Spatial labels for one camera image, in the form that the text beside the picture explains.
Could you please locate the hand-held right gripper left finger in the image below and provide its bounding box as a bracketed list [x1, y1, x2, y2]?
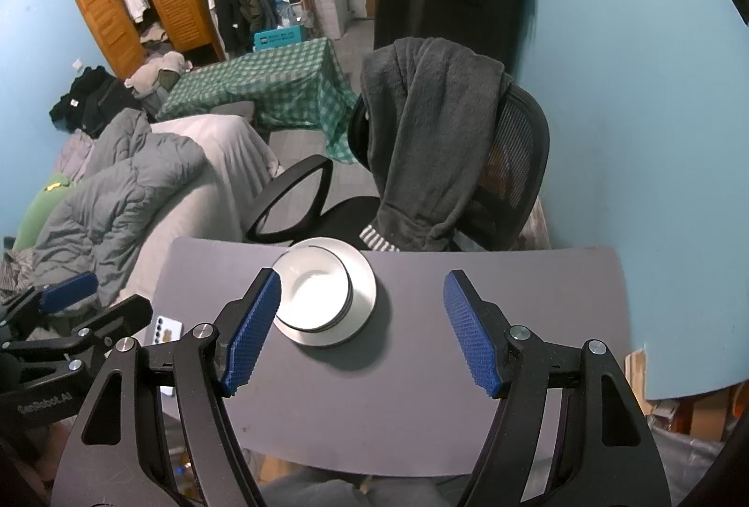
[54, 269, 283, 507]

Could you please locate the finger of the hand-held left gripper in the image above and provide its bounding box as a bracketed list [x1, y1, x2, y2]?
[0, 272, 100, 342]
[0, 294, 154, 375]

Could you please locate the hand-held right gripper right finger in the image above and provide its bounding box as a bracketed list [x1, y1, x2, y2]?
[443, 270, 673, 507]

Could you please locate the white bowl black rim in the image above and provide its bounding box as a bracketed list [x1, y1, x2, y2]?
[274, 246, 353, 333]

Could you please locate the white plate black rim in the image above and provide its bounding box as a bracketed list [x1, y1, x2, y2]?
[272, 238, 379, 348]

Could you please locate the white smartphone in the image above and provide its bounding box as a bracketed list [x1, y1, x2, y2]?
[149, 315, 185, 353]

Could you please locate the green pillow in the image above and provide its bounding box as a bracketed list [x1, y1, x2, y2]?
[12, 173, 74, 250]

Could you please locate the grey duvet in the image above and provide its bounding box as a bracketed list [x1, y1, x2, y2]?
[12, 108, 208, 309]

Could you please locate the light grey bed sheet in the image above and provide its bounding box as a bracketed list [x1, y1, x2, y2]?
[114, 115, 285, 321]

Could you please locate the pale pink cloth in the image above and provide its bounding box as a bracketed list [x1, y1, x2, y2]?
[518, 199, 551, 250]

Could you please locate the wooden board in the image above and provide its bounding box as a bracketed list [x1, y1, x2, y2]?
[625, 349, 647, 408]

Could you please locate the black mesh office chair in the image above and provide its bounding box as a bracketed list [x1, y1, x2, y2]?
[242, 86, 551, 253]

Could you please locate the black clothes pile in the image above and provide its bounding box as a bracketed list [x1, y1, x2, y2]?
[48, 66, 144, 138]

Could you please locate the dark grey fleece garment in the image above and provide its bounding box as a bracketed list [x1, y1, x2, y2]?
[358, 37, 507, 254]

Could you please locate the pale clothes pile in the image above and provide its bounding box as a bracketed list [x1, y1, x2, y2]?
[125, 51, 194, 95]

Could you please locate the brown cardboard box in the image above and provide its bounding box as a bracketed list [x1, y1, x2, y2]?
[690, 387, 738, 438]

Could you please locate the green checked tablecloth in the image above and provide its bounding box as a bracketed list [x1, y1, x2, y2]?
[155, 37, 359, 165]

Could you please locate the blue plastic crate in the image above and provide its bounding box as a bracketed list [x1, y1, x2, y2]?
[253, 24, 309, 52]

